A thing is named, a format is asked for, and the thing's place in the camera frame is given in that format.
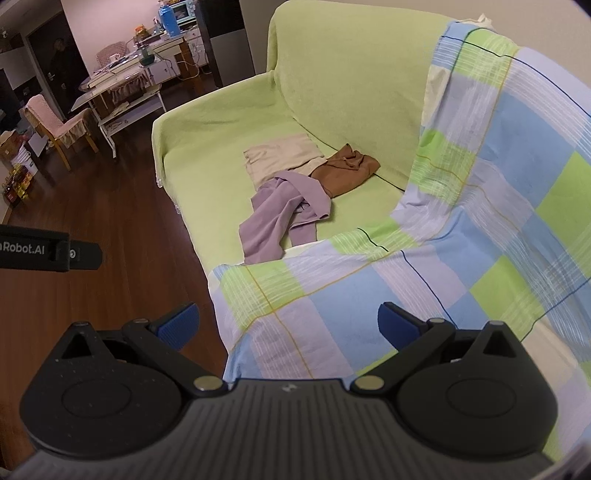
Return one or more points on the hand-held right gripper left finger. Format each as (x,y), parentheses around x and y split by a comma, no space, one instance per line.
(180,323)

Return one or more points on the green covered sofa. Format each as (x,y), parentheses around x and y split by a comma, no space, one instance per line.
(341,69)

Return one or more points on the blue thermos jug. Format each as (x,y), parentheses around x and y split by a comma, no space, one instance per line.
(168,21)

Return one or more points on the green bowl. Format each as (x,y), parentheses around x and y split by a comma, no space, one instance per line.
(147,56)

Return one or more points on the beige garment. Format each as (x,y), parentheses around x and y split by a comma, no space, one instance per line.
(277,154)

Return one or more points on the checkered blue green blanket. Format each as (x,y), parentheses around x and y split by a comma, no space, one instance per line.
(508,184)

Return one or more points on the toaster oven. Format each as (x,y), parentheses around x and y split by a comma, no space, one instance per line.
(182,11)

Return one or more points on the dark door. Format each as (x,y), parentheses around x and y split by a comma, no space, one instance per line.
(60,69)

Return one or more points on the brown garment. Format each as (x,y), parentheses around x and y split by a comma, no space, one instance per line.
(344,177)

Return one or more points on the black refrigerator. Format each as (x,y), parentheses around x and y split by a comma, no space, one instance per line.
(228,41)

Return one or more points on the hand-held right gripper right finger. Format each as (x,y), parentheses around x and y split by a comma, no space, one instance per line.
(396,325)

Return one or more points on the cardboard boxes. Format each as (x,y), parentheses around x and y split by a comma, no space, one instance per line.
(14,150)

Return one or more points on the purple garment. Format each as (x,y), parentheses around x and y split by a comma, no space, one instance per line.
(268,221)

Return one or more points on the glass top dining table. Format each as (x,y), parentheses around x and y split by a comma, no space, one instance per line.
(115,78)

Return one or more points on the group of bottles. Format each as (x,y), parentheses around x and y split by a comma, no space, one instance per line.
(18,184)

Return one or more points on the white sideboard cabinet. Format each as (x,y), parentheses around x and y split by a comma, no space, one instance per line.
(171,55)

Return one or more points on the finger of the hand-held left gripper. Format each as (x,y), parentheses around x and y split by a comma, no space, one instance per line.
(87,254)

